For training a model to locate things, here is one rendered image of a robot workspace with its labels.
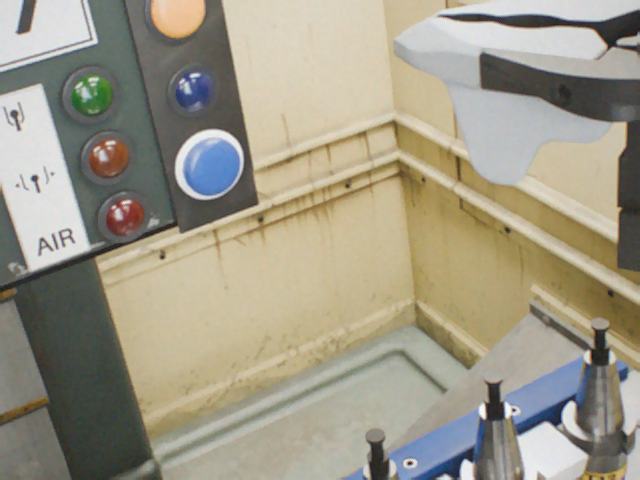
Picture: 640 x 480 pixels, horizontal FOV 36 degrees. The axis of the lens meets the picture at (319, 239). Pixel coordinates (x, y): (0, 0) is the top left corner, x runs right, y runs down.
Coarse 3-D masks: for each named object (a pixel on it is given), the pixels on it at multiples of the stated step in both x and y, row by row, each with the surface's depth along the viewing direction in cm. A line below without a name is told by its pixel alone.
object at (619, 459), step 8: (616, 456) 87; (624, 456) 87; (592, 464) 87; (600, 464) 87; (608, 464) 87; (616, 464) 87; (624, 464) 88; (592, 472) 88; (600, 472) 87; (608, 472) 87
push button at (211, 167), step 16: (208, 144) 48; (224, 144) 49; (192, 160) 48; (208, 160) 48; (224, 160) 49; (240, 160) 50; (192, 176) 48; (208, 176) 49; (224, 176) 49; (208, 192) 49
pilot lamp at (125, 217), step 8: (120, 200) 48; (128, 200) 48; (112, 208) 47; (120, 208) 48; (128, 208) 48; (136, 208) 48; (112, 216) 48; (120, 216) 48; (128, 216) 48; (136, 216) 48; (112, 224) 48; (120, 224) 48; (128, 224) 48; (136, 224) 48; (112, 232) 48; (120, 232) 48; (128, 232) 48
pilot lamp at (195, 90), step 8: (192, 72) 47; (200, 72) 47; (184, 80) 47; (192, 80) 47; (200, 80) 47; (208, 80) 47; (176, 88) 47; (184, 88) 47; (192, 88) 47; (200, 88) 47; (208, 88) 47; (176, 96) 47; (184, 96) 47; (192, 96) 47; (200, 96) 47; (208, 96) 47; (184, 104) 47; (192, 104) 47; (200, 104) 47
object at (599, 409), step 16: (592, 368) 83; (608, 368) 83; (592, 384) 84; (608, 384) 84; (576, 400) 86; (592, 400) 84; (608, 400) 84; (576, 416) 87; (592, 416) 85; (608, 416) 85; (624, 416) 86; (592, 432) 86; (608, 432) 85
